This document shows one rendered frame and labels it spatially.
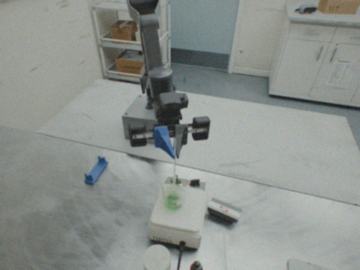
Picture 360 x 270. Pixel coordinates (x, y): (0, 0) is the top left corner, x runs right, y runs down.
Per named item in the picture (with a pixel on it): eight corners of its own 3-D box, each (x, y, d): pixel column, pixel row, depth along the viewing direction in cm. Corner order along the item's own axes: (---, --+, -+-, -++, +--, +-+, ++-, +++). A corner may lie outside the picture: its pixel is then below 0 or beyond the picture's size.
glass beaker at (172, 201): (189, 196, 64) (191, 174, 59) (181, 216, 59) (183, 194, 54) (164, 188, 66) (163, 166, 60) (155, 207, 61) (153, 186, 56)
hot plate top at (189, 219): (161, 184, 67) (161, 182, 67) (205, 192, 65) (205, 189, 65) (149, 224, 58) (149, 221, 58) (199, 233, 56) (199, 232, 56)
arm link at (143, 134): (129, 126, 63) (126, 107, 59) (200, 120, 65) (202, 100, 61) (130, 148, 57) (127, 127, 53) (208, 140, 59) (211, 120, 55)
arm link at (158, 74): (146, 99, 71) (139, 59, 64) (173, 94, 72) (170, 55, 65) (152, 122, 63) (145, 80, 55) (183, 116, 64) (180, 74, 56)
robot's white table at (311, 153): (120, 184, 190) (97, 78, 133) (284, 227, 163) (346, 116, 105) (85, 242, 155) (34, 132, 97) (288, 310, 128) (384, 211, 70)
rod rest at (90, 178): (99, 160, 85) (98, 153, 83) (108, 162, 85) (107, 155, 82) (84, 182, 78) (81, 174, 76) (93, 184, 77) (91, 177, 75)
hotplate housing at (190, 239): (166, 181, 78) (165, 163, 73) (207, 188, 76) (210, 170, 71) (146, 249, 62) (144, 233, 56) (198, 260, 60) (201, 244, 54)
